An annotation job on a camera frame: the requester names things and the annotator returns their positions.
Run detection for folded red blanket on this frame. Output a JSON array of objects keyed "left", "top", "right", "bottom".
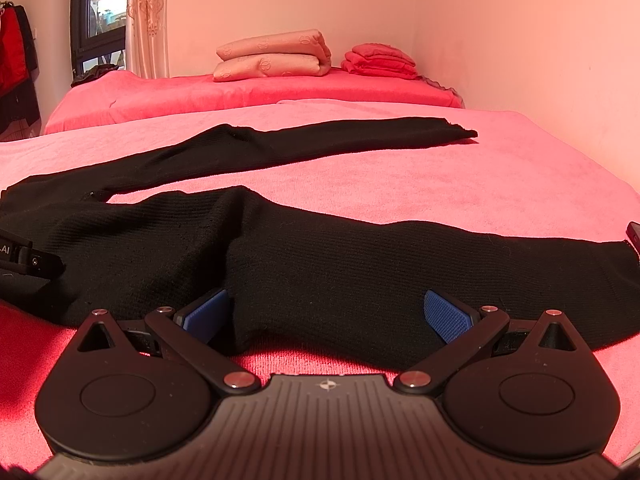
[{"left": 341, "top": 44, "right": 419, "bottom": 80}]

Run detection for hanging red and black clothes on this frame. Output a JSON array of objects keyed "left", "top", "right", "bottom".
[{"left": 1, "top": 2, "right": 40, "bottom": 132}]

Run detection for dark clothes by window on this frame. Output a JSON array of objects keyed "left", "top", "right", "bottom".
[{"left": 70, "top": 63, "right": 119, "bottom": 88}]

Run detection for folded pink quilt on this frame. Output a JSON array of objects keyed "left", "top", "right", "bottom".
[{"left": 214, "top": 29, "right": 332, "bottom": 82}]

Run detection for dark framed window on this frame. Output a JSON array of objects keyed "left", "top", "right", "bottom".
[{"left": 70, "top": 0, "right": 128, "bottom": 77}]

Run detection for red far bed cover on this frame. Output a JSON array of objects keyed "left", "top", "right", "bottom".
[{"left": 43, "top": 68, "right": 464, "bottom": 136}]

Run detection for patterned beige curtain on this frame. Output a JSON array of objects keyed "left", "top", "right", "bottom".
[{"left": 126, "top": 0, "right": 169, "bottom": 79}]

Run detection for black knit pants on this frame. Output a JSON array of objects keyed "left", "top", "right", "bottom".
[{"left": 1, "top": 117, "right": 639, "bottom": 368}]

